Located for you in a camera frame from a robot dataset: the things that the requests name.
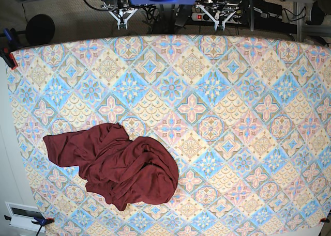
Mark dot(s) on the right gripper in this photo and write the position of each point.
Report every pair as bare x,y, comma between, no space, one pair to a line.
120,10

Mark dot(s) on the patterned tablecloth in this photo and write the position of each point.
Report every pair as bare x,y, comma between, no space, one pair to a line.
246,119

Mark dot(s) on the black round stool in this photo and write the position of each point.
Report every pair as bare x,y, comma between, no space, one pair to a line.
40,30

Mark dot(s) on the lower left table clamp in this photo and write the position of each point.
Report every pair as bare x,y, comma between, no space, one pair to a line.
38,221

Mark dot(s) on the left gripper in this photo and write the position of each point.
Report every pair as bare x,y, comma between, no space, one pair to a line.
215,6

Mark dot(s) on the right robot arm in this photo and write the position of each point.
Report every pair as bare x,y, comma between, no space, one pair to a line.
103,10

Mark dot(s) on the upper left table clamp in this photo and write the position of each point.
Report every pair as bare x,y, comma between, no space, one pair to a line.
6,53

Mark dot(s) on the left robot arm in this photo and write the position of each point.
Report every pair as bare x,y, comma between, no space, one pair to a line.
246,11

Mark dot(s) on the white wall outlet box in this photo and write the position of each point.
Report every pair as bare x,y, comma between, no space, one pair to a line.
22,216

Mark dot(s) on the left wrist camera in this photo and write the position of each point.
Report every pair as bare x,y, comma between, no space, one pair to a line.
219,27

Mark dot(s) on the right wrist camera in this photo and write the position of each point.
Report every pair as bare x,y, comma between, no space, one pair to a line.
122,25

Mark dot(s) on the lower right table clamp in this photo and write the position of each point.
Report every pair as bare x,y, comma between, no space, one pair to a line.
324,220

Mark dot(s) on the dark red t-shirt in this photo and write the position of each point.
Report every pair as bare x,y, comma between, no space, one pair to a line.
121,170

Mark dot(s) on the white power strip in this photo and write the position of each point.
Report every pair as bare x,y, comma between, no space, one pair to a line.
203,17

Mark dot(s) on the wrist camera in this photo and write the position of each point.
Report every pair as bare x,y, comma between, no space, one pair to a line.
122,25
219,27

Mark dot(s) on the table clamp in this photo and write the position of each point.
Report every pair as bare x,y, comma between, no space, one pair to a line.
38,221
324,220
6,53

